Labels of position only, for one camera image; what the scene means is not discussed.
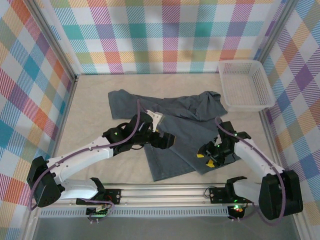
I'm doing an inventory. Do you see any green terminal connector board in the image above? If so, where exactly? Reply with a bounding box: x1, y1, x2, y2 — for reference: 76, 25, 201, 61
86, 206, 112, 221

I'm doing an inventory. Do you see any controller board with LED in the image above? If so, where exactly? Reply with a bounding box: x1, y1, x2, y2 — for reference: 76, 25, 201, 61
228, 204, 245, 220

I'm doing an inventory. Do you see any grey slotted cable duct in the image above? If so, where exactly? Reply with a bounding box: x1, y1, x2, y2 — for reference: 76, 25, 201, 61
39, 206, 231, 218

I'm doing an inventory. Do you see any grey-blue t-shirt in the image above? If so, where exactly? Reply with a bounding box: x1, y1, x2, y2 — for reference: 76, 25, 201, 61
107, 89, 229, 183

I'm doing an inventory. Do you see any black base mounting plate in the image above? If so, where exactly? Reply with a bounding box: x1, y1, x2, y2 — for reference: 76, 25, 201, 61
106, 189, 123, 202
209, 187, 227, 204

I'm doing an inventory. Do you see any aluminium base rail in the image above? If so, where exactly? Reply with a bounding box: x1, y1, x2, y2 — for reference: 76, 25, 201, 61
103, 183, 231, 207

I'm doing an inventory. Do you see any aluminium frame post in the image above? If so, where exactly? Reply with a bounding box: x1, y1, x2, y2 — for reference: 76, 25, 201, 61
29, 0, 79, 82
254, 0, 302, 66

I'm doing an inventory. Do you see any white plastic mesh basket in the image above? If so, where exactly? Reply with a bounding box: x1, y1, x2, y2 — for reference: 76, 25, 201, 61
217, 59, 276, 113

